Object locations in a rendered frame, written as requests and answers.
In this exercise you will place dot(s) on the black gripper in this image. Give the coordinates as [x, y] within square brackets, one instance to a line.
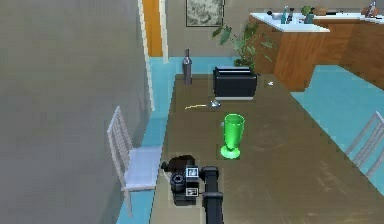
[177, 181]

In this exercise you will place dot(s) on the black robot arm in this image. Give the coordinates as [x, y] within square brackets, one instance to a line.
[212, 196]

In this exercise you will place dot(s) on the white slatted chair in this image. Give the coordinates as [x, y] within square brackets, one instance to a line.
[141, 166]
[368, 143]

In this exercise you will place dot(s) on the green glass goblet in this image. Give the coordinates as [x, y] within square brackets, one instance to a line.
[233, 131]

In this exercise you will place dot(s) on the brown dining table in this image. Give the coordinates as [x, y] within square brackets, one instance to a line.
[283, 160]

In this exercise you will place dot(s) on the black toaster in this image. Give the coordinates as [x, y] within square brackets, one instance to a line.
[235, 83]

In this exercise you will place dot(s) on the small white scrap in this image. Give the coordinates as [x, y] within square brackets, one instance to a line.
[270, 83]

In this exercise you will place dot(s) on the green house plant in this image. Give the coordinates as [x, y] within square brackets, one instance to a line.
[246, 45]

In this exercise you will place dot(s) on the orange room door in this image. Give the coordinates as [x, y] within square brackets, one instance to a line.
[152, 28]

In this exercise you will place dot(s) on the wooden counter with white top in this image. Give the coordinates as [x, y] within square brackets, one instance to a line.
[300, 56]

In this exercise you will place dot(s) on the teal bottle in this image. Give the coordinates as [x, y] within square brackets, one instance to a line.
[284, 16]

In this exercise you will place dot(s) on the dark bottle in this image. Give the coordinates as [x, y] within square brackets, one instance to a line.
[290, 16]

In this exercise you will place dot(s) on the brown round food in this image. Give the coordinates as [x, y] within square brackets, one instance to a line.
[320, 11]

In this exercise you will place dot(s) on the framed grey wall picture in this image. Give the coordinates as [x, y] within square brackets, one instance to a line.
[204, 12]

